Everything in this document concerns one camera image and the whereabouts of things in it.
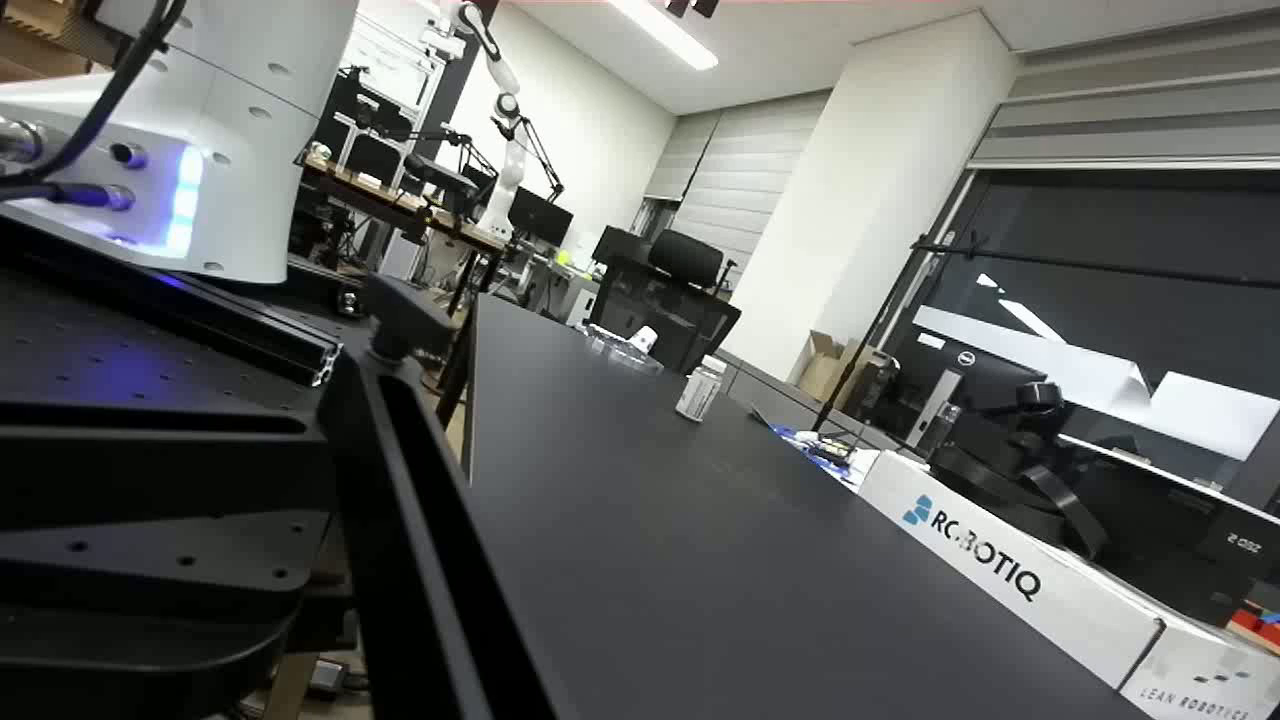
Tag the small white bottle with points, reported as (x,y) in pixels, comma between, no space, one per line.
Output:
(701,389)

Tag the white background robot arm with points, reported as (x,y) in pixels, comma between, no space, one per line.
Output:
(511,127)

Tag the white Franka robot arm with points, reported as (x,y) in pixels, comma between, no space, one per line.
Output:
(225,147)

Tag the small clear plastic item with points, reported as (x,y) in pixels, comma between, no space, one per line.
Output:
(627,345)

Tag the large black office chair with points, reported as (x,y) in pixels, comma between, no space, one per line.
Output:
(685,258)

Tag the small black office chair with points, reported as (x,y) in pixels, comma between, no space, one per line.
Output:
(616,249)

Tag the black computer monitor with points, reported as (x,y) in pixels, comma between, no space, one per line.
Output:
(543,217)

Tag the brown cardboard box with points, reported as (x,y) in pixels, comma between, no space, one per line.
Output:
(827,361)

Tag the blue packet on table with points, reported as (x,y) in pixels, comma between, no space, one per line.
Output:
(817,446)

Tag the black tripod pole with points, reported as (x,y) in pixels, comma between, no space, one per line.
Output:
(875,333)

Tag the wooden workbench with equipment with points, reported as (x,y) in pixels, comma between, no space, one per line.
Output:
(385,201)

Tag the long ceiling light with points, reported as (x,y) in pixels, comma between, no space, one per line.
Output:
(662,32)

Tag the black equipment pile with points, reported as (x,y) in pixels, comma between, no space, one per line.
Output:
(1020,454)

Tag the white Robotiq box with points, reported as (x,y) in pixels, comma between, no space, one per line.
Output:
(1014,567)

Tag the black horizontal rod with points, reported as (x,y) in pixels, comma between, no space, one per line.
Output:
(1106,267)

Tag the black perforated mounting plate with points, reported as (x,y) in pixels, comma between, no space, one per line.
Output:
(122,401)

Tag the small white printed box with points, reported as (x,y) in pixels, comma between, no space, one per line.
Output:
(1201,681)

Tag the red item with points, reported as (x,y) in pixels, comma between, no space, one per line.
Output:
(1258,626)

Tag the black table frame rail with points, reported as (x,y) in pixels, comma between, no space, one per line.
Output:
(400,532)

